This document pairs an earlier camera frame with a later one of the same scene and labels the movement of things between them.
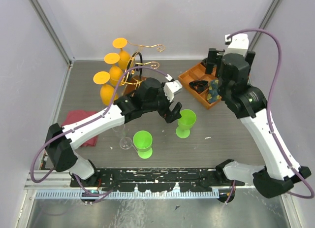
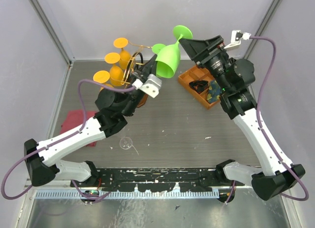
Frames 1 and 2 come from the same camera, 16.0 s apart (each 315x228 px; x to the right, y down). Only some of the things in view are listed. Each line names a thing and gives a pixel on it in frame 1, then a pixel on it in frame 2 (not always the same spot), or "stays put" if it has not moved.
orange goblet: x=116 y=73 stays put
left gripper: x=176 y=114 → x=150 y=68
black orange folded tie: x=199 y=85 stays put
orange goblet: x=124 y=56 stays put
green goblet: x=185 y=123 → x=156 y=48
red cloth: x=75 y=115 stays put
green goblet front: x=142 y=141 → x=168 y=58
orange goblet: x=107 y=91 stays put
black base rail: x=153 y=180 stays put
